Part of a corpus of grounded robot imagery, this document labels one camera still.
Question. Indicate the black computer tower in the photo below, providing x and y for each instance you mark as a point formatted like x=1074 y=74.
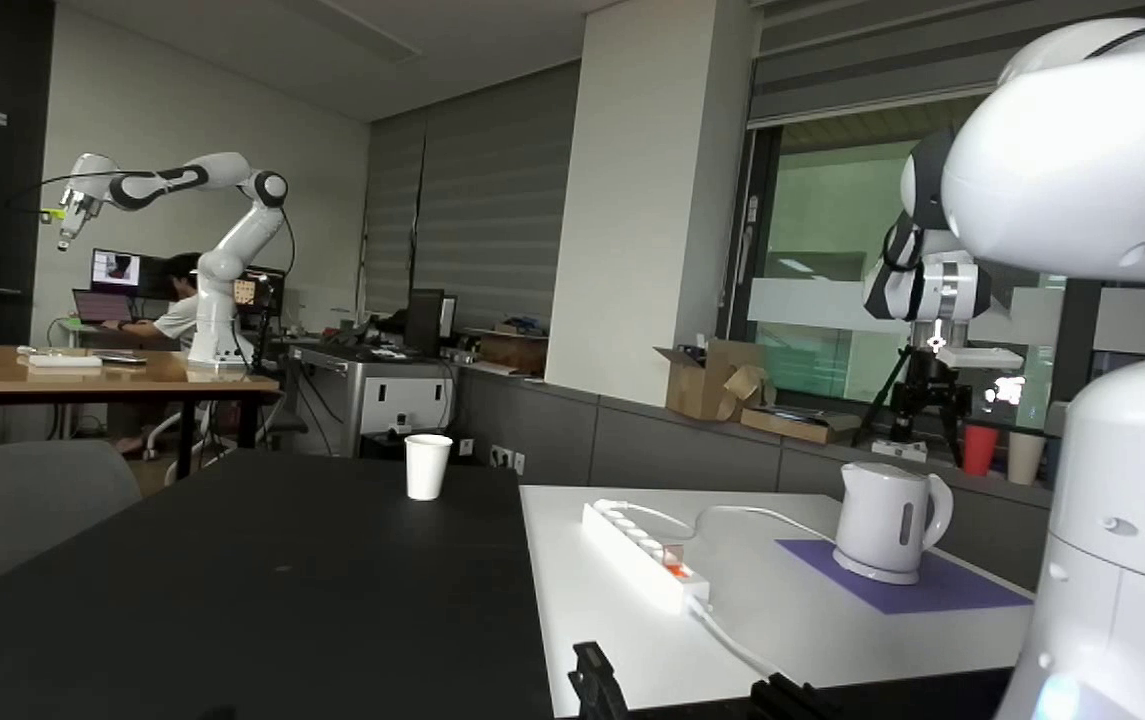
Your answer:
x=424 y=320

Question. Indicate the wall socket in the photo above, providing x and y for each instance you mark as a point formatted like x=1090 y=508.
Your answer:
x=506 y=459

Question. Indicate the grey window blinds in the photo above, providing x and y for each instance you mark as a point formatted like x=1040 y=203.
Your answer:
x=492 y=200

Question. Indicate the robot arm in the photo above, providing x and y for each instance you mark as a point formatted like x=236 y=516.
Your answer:
x=1082 y=180

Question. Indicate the white keyboard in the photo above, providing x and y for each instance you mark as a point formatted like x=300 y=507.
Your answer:
x=62 y=360

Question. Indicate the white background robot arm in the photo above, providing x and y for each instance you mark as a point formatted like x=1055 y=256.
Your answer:
x=222 y=260

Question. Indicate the wooden table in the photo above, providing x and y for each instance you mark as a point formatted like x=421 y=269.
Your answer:
x=82 y=378

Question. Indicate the monitor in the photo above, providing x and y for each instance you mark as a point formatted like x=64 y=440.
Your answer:
x=115 y=269
x=260 y=290

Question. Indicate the black clamp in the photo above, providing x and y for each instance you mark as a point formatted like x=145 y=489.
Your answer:
x=597 y=685
x=792 y=700

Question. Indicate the red cup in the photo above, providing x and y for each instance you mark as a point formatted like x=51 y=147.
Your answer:
x=979 y=450

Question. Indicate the black table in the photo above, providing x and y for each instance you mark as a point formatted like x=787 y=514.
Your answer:
x=232 y=600

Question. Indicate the white electric kettle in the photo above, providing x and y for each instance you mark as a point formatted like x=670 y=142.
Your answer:
x=887 y=520

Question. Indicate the flat cardboard box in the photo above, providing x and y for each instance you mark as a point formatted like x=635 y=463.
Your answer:
x=797 y=424

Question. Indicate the open cardboard box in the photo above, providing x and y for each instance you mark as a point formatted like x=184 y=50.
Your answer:
x=707 y=385

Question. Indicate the white power strip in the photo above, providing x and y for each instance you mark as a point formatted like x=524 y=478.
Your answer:
x=637 y=550

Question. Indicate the beige cup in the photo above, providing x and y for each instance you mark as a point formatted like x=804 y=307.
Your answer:
x=1025 y=458

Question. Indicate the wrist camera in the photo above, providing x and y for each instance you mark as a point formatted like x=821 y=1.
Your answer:
x=982 y=357

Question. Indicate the laptop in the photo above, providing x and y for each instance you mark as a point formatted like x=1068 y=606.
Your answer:
x=102 y=305

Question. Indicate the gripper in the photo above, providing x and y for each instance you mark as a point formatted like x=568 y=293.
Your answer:
x=930 y=368

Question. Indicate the person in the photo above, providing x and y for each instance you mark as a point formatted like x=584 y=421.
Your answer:
x=177 y=312

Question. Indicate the silver metal cabinet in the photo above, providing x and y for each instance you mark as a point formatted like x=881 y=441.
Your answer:
x=382 y=395

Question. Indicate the grey chair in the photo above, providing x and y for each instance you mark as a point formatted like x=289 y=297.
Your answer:
x=12 y=510

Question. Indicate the white paper cup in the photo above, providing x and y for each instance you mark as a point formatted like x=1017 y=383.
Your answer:
x=427 y=465

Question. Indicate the purple mat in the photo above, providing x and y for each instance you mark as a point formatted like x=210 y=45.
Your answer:
x=952 y=590

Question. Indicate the window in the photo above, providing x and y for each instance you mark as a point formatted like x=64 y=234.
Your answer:
x=832 y=240

